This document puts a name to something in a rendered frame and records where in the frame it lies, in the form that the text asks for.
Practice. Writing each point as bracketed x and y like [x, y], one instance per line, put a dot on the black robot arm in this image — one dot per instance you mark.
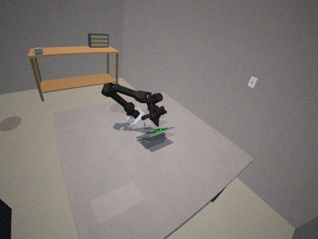
[111, 90]

